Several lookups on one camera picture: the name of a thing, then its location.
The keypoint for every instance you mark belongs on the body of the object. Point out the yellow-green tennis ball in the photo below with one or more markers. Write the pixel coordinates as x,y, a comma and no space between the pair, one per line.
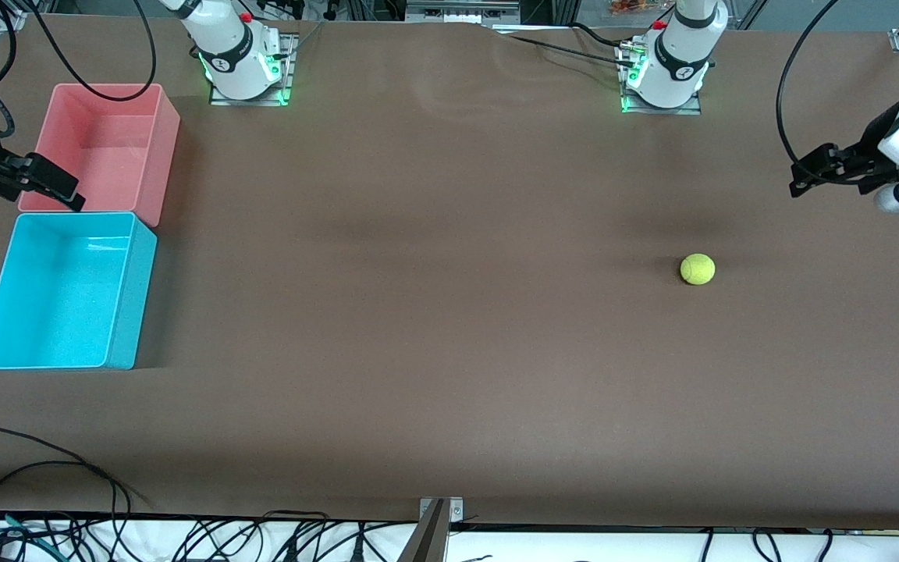
698,269

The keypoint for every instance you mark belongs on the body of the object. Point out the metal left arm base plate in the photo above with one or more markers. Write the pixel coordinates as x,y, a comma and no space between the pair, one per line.
695,110

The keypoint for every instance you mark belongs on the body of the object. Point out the grey power strip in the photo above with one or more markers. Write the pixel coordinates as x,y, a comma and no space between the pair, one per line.
457,12

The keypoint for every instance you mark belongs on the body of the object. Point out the blue plastic bin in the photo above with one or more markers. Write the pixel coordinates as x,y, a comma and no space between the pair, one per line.
51,297

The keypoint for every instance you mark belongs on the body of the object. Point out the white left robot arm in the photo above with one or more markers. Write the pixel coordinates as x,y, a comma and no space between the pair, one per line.
680,62

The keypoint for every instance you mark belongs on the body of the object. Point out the pink plastic bin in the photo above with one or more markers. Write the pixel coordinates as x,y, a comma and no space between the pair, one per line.
114,148

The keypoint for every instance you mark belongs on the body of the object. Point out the dark grey beam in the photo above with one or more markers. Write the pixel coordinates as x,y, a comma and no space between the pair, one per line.
426,546

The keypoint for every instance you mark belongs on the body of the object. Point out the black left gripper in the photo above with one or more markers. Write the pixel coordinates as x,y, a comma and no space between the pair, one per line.
874,144

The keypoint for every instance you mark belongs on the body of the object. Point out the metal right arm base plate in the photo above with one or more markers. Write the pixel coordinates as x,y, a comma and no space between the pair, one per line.
287,70

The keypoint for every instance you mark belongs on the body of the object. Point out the orange background item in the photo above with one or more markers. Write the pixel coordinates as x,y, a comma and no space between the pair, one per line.
629,8

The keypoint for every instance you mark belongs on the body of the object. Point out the small metal bracket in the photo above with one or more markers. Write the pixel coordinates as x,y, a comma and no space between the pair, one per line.
456,511

